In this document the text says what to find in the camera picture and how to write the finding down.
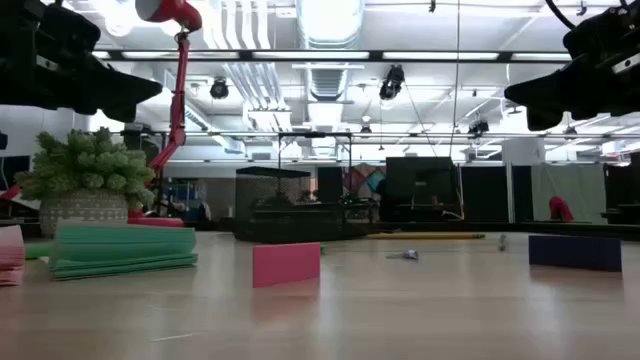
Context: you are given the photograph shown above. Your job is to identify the red desk lamp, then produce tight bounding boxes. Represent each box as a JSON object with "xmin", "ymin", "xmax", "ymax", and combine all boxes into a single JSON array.
[{"xmin": 127, "ymin": 0, "xmax": 204, "ymax": 229}]

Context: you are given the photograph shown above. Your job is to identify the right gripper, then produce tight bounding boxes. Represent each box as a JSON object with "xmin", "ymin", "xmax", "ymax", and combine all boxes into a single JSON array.
[{"xmin": 503, "ymin": 2, "xmax": 640, "ymax": 132}]

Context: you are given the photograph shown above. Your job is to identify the small binder clip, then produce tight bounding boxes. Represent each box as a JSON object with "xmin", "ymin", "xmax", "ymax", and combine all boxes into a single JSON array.
[{"xmin": 385, "ymin": 248, "xmax": 420, "ymax": 262}]

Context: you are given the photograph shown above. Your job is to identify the black mesh desk organizer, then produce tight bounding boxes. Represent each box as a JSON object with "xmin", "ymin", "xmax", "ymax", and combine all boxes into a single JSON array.
[{"xmin": 232, "ymin": 166, "xmax": 377, "ymax": 245}]

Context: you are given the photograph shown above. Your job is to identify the pink sticky note pad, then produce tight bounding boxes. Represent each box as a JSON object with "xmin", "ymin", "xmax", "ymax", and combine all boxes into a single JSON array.
[{"xmin": 0, "ymin": 224, "xmax": 26, "ymax": 288}]

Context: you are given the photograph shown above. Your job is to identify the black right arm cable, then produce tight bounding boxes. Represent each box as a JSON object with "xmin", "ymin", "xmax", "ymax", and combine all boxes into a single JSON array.
[{"xmin": 543, "ymin": 0, "xmax": 577, "ymax": 31}]

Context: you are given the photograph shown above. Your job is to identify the black partition panel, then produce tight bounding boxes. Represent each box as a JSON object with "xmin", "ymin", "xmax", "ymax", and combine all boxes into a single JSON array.
[{"xmin": 458, "ymin": 164, "xmax": 533, "ymax": 225}]

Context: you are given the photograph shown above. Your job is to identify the magenta eraser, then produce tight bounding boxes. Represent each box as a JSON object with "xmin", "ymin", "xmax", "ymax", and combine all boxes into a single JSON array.
[{"xmin": 252, "ymin": 242, "xmax": 322, "ymax": 289}]

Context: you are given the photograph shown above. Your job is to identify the office chair with red jacket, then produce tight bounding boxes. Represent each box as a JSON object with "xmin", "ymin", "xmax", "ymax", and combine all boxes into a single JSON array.
[{"xmin": 548, "ymin": 196, "xmax": 575, "ymax": 224}]

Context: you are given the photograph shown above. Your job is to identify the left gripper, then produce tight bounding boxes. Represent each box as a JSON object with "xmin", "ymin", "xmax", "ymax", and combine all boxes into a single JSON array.
[{"xmin": 0, "ymin": 0, "xmax": 164, "ymax": 123}]

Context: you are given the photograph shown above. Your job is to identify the black ceiling camera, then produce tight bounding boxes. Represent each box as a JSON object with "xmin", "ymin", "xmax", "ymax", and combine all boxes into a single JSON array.
[{"xmin": 378, "ymin": 64, "xmax": 407, "ymax": 102}]

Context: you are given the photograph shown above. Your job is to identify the black aluminium rig frame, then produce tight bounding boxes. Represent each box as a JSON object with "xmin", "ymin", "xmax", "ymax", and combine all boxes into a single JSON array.
[{"xmin": 0, "ymin": 49, "xmax": 640, "ymax": 242}]

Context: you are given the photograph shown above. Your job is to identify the grey curtain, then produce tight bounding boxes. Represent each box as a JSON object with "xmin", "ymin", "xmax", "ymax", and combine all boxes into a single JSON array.
[{"xmin": 530, "ymin": 162, "xmax": 606, "ymax": 225}]

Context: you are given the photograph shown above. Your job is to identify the yellow pencil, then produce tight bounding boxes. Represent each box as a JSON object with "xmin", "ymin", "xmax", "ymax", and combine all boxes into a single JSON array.
[{"xmin": 367, "ymin": 232, "xmax": 486, "ymax": 241}]

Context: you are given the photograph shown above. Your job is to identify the black monitor screen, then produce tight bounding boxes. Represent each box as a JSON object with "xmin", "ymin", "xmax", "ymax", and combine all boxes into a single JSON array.
[{"xmin": 384, "ymin": 156, "xmax": 459, "ymax": 223}]

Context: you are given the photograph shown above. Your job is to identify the dark blue eraser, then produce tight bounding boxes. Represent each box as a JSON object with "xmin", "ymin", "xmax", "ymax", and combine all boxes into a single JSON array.
[{"xmin": 528, "ymin": 234, "xmax": 623, "ymax": 274}]

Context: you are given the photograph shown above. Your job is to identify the black ceiling spotlight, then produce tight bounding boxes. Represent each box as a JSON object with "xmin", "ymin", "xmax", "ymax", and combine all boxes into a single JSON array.
[{"xmin": 209, "ymin": 77, "xmax": 231, "ymax": 101}]

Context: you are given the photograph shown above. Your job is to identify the green potted plant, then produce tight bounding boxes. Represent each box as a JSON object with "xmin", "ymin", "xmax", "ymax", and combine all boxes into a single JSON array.
[{"xmin": 13, "ymin": 127, "xmax": 157, "ymax": 239}]

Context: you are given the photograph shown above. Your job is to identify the colourful patchwork quilt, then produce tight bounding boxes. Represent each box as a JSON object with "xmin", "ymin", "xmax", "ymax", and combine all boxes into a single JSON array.
[{"xmin": 342, "ymin": 164, "xmax": 387, "ymax": 204}]

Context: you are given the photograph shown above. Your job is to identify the green sticky note pad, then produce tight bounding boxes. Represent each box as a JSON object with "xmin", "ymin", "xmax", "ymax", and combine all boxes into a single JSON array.
[{"xmin": 49, "ymin": 223, "xmax": 199, "ymax": 282}]

